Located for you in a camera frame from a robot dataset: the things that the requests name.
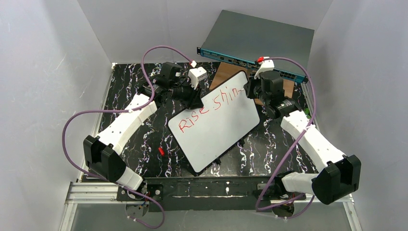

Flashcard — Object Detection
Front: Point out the red marker cap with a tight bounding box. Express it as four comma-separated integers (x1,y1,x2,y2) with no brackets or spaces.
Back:
158,147,165,156

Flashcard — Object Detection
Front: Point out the blue network switch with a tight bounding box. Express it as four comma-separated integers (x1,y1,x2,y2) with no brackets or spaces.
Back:
197,10,315,70

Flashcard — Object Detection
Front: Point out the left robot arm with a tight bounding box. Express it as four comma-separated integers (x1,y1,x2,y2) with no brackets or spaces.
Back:
83,62,207,190

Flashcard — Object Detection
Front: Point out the white whiteboard black frame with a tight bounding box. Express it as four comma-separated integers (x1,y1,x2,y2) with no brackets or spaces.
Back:
167,71,260,173

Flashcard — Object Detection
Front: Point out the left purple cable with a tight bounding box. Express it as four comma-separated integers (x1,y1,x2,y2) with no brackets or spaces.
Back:
62,45,198,228

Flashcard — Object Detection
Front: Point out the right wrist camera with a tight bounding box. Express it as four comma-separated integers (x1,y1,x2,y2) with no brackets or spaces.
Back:
254,56,275,79

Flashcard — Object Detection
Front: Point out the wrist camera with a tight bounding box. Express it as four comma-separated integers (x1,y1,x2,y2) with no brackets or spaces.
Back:
188,60,208,90
254,56,275,79

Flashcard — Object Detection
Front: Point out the wooden board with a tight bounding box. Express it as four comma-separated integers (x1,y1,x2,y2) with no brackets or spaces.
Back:
209,62,294,98

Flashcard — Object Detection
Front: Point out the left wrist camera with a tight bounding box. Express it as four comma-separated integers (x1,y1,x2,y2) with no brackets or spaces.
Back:
188,60,208,90

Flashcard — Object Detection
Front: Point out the green white toy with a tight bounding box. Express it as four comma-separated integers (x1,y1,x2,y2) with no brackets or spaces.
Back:
304,108,311,116

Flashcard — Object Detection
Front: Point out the aluminium rail frame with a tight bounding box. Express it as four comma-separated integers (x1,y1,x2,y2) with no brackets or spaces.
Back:
59,177,355,231

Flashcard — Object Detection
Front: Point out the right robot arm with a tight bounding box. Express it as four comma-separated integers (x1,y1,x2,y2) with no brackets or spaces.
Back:
243,71,361,205

